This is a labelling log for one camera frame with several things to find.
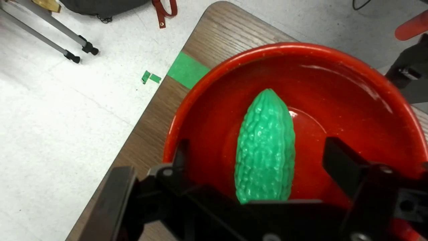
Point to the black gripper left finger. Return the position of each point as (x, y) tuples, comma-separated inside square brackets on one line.
[(182, 155)]

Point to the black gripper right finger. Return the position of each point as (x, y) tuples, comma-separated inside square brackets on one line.
[(345, 167)]

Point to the green bumpy gourd toy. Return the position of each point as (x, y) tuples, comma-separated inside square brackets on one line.
[(265, 151)]

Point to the red bowl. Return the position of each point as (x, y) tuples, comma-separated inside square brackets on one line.
[(356, 102)]

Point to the small green tape pieces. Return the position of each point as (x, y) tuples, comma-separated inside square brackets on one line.
[(151, 78)]

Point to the green tape strip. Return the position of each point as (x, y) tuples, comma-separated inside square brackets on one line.
[(187, 70)]

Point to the grey tripod with black feet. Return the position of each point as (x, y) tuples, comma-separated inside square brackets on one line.
[(53, 33)]

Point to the black mount block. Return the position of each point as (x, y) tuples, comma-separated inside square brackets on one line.
[(412, 71)]

